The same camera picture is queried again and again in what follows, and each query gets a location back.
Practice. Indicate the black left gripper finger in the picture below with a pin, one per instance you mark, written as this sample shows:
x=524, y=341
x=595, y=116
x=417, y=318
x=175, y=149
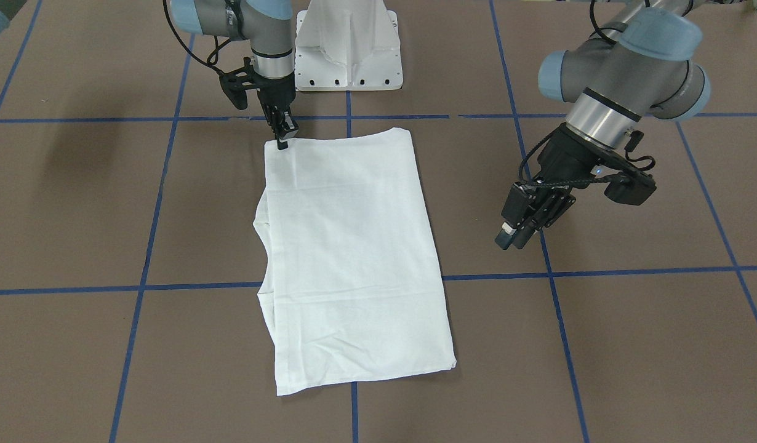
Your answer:
x=542, y=212
x=519, y=197

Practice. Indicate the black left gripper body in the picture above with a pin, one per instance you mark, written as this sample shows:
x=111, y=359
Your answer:
x=563, y=155

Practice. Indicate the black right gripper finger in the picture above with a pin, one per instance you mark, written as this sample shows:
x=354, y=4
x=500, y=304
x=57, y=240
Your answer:
x=285, y=128

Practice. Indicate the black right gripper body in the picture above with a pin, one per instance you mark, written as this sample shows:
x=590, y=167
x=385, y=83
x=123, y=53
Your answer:
x=279, y=91

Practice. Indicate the white long-sleeve printed T-shirt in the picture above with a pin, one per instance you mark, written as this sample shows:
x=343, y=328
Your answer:
x=353, y=289

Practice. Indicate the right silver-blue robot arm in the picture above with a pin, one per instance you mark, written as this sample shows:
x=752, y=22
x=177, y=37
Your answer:
x=269, y=69

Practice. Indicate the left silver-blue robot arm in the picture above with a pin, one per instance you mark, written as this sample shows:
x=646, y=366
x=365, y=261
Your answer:
x=637, y=64

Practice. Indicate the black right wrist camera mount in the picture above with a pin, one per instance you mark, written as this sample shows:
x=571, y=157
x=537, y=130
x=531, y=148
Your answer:
x=236, y=84

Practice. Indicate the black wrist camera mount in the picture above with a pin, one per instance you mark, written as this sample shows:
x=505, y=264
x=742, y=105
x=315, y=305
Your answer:
x=236, y=84
x=632, y=185

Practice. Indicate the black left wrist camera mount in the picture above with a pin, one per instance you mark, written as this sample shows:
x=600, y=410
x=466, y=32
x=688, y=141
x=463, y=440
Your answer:
x=632, y=185

